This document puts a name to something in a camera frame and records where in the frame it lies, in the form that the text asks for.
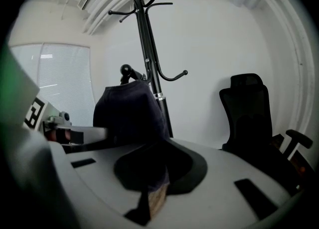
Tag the person's left hand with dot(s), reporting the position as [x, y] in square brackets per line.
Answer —
[52, 135]

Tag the white window blind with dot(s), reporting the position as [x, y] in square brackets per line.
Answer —
[64, 80]

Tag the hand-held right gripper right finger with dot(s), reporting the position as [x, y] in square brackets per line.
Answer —
[219, 185]

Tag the black metal coat rack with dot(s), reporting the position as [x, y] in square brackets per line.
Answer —
[145, 48]

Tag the dark navy cap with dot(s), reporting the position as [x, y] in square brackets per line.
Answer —
[129, 113]

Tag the black office chair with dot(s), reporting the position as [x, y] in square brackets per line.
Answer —
[249, 123]

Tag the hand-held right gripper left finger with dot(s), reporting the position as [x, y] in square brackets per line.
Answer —
[99, 185]

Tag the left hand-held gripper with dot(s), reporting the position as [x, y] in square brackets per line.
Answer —
[32, 113]

